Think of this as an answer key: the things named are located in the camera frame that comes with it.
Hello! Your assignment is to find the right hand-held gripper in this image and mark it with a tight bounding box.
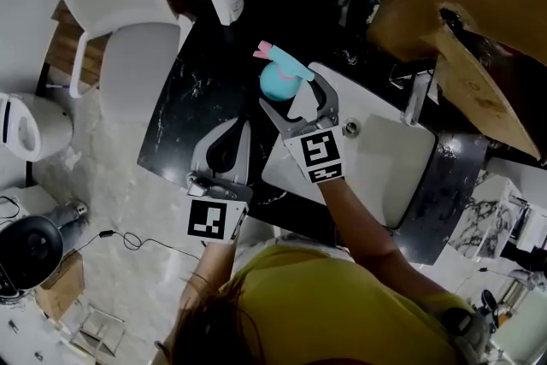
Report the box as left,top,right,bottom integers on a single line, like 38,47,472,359
258,76,345,185

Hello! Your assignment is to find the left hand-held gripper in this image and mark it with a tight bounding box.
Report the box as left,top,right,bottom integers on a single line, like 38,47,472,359
185,117,255,245

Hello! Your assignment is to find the teal spray bottle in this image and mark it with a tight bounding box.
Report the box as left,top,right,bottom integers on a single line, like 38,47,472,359
253,40,316,103

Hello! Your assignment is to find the person's left forearm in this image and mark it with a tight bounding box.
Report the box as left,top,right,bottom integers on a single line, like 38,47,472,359
176,240,237,331

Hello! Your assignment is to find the person's right forearm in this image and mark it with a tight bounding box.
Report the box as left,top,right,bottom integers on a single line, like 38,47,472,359
317,174,455,309

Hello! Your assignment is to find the black marble vanity table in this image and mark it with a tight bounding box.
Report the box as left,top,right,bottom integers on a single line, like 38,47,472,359
136,0,489,267

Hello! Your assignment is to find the white sink basin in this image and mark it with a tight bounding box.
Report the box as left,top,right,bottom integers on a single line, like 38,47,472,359
261,62,438,230

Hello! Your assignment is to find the metal faucet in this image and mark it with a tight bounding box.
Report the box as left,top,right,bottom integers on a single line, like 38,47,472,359
388,68,438,127

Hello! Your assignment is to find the thin wrist band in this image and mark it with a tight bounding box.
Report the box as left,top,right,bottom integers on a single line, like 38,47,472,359
182,270,214,292

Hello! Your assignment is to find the white office chair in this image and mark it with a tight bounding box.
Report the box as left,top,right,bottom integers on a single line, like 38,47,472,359
56,0,194,130

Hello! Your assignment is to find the white toilet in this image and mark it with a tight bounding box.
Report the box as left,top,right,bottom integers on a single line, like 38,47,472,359
0,91,75,162

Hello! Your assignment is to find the person's yellow shirt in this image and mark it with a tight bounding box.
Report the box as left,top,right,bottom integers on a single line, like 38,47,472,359
219,244,476,365

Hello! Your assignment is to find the wooden platform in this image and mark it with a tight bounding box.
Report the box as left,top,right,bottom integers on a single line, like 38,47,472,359
44,0,113,87

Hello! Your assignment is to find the large open cardboard box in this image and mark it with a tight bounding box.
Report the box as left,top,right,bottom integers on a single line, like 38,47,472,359
366,0,547,167

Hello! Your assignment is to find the small closed cardboard box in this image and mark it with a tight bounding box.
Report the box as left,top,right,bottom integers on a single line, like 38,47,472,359
33,250,87,322

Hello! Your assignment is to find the white marble pattern cabinet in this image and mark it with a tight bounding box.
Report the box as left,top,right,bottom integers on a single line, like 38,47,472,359
447,174,536,261

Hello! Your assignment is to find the black cable with adapter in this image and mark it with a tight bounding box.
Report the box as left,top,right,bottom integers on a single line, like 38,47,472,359
63,227,203,262

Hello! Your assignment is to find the metal frame stool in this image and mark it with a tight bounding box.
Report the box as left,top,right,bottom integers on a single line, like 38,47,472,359
69,302,127,362

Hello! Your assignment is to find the grey shoulder strap device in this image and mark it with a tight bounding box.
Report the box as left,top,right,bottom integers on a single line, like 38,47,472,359
438,304,493,365

